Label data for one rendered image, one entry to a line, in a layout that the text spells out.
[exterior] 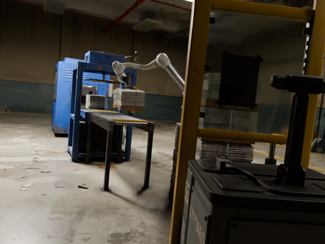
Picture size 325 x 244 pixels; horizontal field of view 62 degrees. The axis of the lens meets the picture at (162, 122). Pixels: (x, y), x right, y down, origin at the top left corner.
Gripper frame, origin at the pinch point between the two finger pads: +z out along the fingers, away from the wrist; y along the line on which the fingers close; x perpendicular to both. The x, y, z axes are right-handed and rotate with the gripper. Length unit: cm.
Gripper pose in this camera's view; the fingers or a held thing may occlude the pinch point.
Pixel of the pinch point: (130, 80)
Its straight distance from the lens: 332.1
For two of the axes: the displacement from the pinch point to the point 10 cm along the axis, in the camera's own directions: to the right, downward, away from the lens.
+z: 4.1, 1.9, -8.9
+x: -9.1, -0.2, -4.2
